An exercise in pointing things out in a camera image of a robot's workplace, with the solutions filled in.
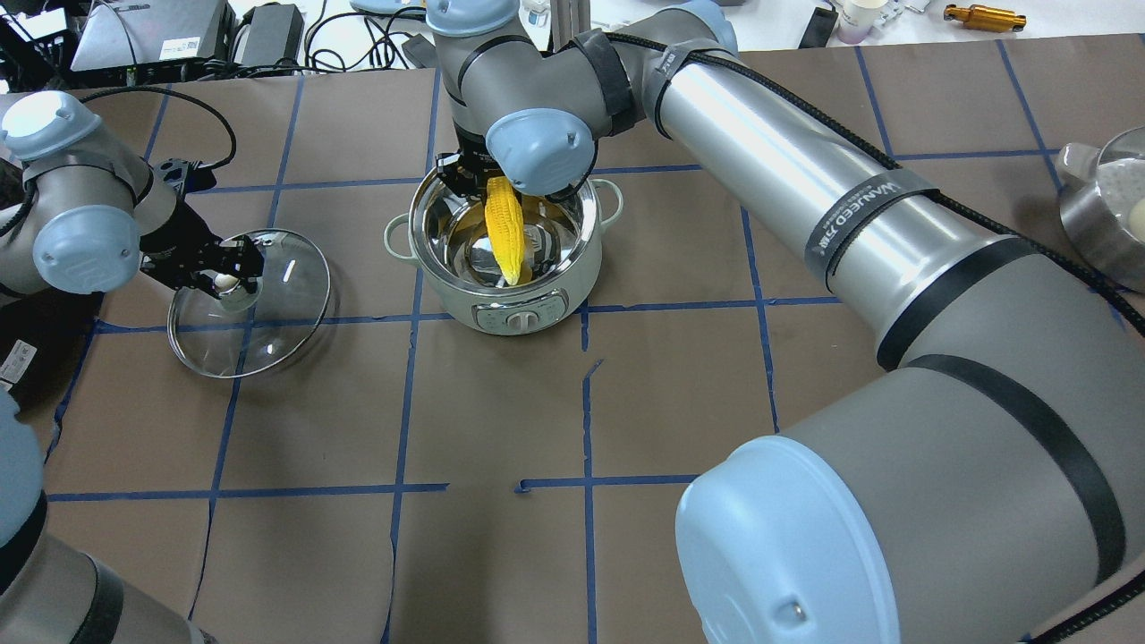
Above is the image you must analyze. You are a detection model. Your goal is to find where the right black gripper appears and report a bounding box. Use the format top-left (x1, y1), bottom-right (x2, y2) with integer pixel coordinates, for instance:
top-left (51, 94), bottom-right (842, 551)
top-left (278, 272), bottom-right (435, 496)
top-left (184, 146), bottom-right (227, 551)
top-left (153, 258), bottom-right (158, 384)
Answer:
top-left (435, 148), bottom-right (492, 203)

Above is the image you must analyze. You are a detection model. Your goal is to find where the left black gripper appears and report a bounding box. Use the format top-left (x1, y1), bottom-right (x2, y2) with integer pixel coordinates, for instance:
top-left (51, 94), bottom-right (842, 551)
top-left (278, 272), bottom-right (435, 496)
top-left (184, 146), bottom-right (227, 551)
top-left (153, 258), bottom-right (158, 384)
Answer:
top-left (143, 199), bottom-right (264, 296)

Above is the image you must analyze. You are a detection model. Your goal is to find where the glass pot lid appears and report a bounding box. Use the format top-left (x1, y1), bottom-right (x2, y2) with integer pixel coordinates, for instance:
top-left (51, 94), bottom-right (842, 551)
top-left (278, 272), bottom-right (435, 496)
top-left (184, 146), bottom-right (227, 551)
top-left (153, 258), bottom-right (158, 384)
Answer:
top-left (166, 228), bottom-right (332, 379)

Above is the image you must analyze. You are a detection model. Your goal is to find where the yellow corn cob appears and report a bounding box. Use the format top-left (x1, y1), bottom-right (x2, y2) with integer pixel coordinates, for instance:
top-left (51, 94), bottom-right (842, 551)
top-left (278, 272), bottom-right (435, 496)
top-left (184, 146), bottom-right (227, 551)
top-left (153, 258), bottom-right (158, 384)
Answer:
top-left (484, 175), bottom-right (526, 286)

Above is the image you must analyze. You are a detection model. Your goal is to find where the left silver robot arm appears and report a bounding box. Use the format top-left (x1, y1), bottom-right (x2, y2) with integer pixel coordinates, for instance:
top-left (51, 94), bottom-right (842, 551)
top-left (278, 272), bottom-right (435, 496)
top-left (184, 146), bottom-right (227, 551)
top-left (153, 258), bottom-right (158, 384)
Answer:
top-left (1, 91), bottom-right (263, 643)

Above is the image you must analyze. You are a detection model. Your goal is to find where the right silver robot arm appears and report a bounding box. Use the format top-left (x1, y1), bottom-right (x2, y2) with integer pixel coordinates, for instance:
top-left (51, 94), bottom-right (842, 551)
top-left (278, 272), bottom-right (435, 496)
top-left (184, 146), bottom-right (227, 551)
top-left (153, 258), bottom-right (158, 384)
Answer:
top-left (426, 1), bottom-right (1144, 643)

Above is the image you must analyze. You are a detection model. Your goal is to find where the white electric cooking pot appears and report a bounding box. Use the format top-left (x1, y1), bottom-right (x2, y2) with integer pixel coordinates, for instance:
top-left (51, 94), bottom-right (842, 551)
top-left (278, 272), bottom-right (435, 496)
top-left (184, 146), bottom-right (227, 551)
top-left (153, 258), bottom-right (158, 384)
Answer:
top-left (385, 172), bottom-right (625, 335)

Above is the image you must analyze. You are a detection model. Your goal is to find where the steel steamer pot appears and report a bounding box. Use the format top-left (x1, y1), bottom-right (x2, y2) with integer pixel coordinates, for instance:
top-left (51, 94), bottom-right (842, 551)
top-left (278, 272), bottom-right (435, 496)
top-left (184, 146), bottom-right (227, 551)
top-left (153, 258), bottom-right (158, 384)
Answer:
top-left (1056, 126), bottom-right (1144, 293)

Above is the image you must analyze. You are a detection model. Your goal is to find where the grey laptop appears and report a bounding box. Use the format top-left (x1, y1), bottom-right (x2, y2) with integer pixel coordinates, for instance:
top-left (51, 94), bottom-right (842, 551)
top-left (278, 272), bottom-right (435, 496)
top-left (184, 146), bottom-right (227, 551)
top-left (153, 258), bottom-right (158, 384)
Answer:
top-left (71, 1), bottom-right (234, 72)

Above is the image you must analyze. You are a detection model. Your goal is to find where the black smartphone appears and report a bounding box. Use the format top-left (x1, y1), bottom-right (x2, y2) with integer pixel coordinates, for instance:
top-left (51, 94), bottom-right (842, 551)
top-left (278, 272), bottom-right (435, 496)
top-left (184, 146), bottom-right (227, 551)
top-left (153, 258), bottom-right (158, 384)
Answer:
top-left (797, 7), bottom-right (839, 49)

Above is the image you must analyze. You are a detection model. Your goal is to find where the white lavender cup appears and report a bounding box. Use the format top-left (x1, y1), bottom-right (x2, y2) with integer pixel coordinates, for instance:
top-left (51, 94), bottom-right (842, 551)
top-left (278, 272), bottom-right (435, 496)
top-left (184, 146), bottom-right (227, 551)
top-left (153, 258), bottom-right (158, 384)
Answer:
top-left (835, 0), bottom-right (889, 45)

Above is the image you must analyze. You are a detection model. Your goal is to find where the gold brass fitting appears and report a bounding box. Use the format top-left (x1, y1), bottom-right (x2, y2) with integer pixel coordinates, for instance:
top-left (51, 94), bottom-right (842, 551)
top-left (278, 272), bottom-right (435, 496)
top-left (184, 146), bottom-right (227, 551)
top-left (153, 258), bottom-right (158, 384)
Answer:
top-left (942, 3), bottom-right (1028, 33)

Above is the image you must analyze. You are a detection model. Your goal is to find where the white steamed bun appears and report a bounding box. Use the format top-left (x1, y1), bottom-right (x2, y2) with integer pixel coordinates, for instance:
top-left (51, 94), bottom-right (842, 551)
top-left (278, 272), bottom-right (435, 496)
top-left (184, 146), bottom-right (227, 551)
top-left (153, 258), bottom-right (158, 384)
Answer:
top-left (1127, 199), bottom-right (1145, 241)

